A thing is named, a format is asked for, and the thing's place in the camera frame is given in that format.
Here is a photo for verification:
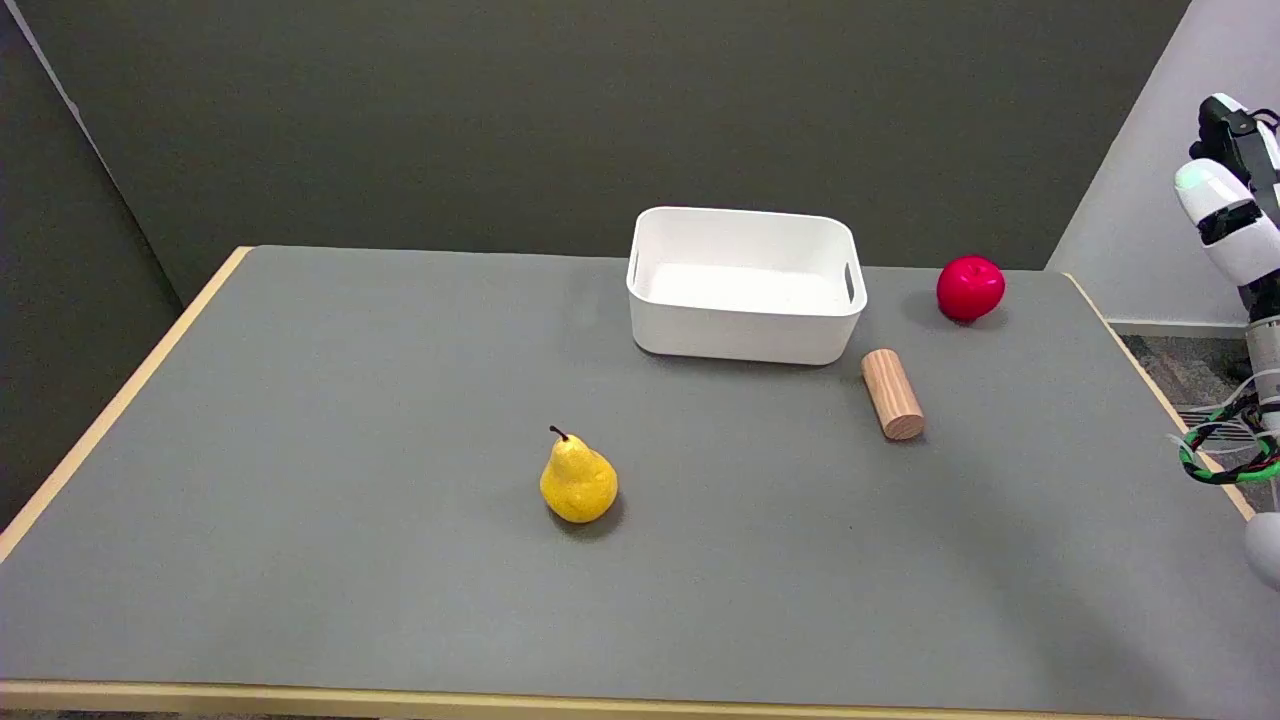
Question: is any yellow pear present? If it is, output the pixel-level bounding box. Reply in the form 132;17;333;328
539;425;620;525

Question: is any wooden cylinder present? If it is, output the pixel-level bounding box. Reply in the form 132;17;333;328
861;348;926;442

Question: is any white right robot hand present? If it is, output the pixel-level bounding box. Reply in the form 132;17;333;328
1174;93;1280;311

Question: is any red apple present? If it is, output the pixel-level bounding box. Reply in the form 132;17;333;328
936;255;1007;324

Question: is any white plastic bin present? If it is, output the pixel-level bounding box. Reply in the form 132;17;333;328
626;206;869;367

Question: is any thin white cable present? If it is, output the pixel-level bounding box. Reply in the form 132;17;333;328
1168;368;1280;463

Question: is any floor vent grille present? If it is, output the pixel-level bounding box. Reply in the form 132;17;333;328
1178;404;1263;447

